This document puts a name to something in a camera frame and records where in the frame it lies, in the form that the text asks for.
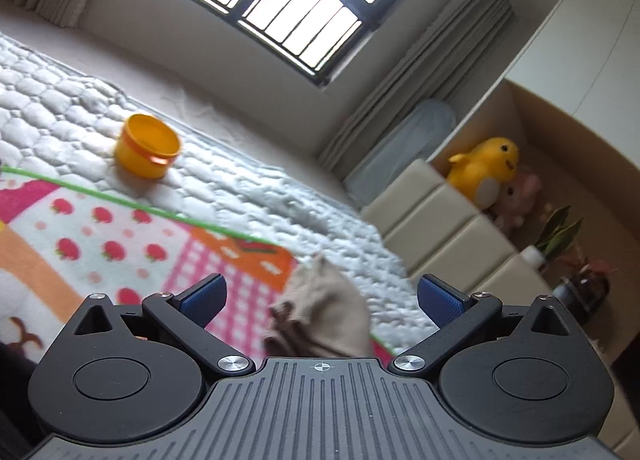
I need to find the pale blue fabric bag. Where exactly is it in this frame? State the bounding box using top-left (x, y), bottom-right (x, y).
top-left (344, 98), bottom-right (458, 207)

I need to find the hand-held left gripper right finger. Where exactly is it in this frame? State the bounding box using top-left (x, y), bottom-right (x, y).
top-left (390, 274), bottom-right (572, 375)

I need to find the beige padded headboard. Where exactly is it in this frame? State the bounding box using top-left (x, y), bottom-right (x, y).
top-left (360, 160), bottom-right (601, 341)

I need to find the dark jar with red plant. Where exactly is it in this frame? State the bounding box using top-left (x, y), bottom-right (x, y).
top-left (552, 257), bottom-right (615, 327)

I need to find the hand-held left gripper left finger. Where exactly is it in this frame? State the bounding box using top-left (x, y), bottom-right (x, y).
top-left (75, 272), bottom-right (256, 376)

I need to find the orange plastic container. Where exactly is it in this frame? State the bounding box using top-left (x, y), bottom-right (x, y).
top-left (114, 114), bottom-right (182, 179)

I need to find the pink plush toy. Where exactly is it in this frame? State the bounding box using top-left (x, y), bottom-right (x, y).
top-left (490, 167), bottom-right (544, 237)

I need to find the brown striped shirt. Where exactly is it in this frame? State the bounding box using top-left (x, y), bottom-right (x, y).
top-left (262, 252), bottom-right (373, 358)

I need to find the green plant in white pot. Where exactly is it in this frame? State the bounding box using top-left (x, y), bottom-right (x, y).
top-left (520, 205), bottom-right (585, 271)

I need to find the grey quilted mattress cover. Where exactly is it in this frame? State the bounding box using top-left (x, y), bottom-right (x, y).
top-left (0, 32), bottom-right (441, 333)

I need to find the yellow plush duck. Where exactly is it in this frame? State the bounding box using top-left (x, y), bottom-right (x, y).
top-left (446, 137), bottom-right (521, 211)

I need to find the colourful printed blanket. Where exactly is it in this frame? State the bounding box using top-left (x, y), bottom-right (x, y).
top-left (0, 165), bottom-right (441, 363)

